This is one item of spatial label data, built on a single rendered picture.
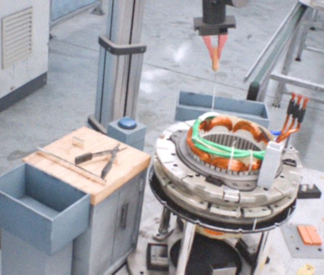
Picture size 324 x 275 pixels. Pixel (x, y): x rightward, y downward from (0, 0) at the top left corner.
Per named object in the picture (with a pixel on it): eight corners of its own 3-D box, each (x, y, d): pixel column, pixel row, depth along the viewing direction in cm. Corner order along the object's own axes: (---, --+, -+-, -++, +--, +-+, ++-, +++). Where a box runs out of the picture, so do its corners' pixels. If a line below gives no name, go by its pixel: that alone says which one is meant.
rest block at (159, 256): (167, 250, 127) (168, 243, 126) (168, 266, 123) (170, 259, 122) (149, 249, 127) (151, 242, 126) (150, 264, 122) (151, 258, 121)
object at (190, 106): (245, 186, 163) (265, 102, 149) (247, 207, 153) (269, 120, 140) (165, 174, 163) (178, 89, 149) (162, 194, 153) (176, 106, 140)
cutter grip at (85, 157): (76, 165, 106) (76, 158, 106) (74, 163, 107) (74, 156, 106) (92, 160, 109) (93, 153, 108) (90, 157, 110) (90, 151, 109)
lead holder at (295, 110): (301, 124, 111) (305, 109, 109) (282, 118, 112) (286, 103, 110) (305, 117, 114) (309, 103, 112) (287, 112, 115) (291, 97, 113)
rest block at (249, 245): (249, 256, 129) (250, 250, 128) (236, 242, 133) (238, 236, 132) (262, 252, 131) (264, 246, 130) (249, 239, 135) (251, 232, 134)
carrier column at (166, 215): (164, 238, 134) (176, 168, 123) (156, 234, 134) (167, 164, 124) (169, 232, 136) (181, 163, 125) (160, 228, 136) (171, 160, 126)
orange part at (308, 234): (321, 246, 140) (323, 243, 139) (304, 244, 139) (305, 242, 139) (313, 228, 146) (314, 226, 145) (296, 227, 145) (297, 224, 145)
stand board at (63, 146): (94, 205, 102) (95, 195, 101) (21, 168, 110) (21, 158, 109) (150, 164, 117) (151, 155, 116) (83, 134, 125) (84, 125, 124)
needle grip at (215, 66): (218, 70, 135) (218, 48, 132) (212, 70, 135) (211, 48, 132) (218, 67, 137) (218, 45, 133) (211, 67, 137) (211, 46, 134)
